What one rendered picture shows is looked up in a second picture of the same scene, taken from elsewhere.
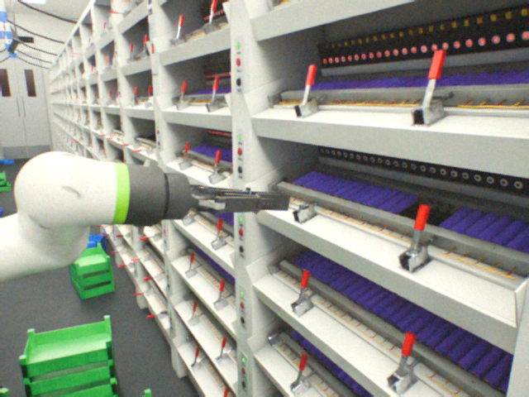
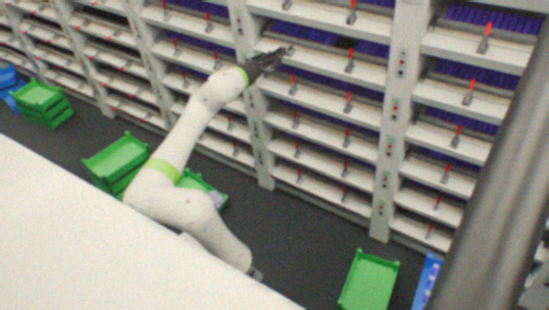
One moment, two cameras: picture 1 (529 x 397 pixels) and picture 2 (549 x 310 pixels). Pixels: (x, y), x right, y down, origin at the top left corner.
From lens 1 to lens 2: 1.13 m
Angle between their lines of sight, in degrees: 35
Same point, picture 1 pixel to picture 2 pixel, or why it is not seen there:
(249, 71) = not seen: outside the picture
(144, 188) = (250, 75)
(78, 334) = (113, 150)
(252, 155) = (249, 23)
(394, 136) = (338, 27)
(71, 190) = (234, 87)
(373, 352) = (332, 102)
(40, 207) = (228, 98)
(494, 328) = (378, 86)
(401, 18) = not seen: outside the picture
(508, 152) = (379, 37)
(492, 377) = (376, 97)
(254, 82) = not seen: outside the picture
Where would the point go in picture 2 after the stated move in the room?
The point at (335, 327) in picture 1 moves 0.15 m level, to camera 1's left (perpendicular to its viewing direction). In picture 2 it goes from (312, 96) to (281, 108)
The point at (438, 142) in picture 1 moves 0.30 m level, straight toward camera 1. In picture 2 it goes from (357, 31) to (375, 82)
